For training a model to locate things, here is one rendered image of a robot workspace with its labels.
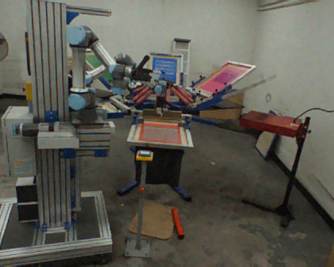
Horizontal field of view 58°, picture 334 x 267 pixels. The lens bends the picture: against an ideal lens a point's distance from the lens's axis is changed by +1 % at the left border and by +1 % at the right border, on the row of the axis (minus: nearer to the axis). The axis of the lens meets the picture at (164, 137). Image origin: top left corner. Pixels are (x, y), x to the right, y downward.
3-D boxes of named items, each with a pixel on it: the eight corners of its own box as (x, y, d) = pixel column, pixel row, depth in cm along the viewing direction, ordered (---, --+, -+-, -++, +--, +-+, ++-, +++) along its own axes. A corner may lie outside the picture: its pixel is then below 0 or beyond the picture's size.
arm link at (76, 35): (91, 107, 211) (92, 25, 192) (83, 113, 197) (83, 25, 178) (75, 106, 212) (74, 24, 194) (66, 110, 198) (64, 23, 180)
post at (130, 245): (149, 257, 266) (157, 160, 233) (124, 256, 265) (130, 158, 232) (150, 241, 286) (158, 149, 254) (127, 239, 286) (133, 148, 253)
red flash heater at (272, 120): (303, 129, 336) (305, 119, 332) (297, 141, 298) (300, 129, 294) (249, 118, 364) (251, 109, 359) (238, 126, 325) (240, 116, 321)
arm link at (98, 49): (78, 32, 206) (122, 90, 215) (71, 32, 196) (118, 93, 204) (90, 21, 202) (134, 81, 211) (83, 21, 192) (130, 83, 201)
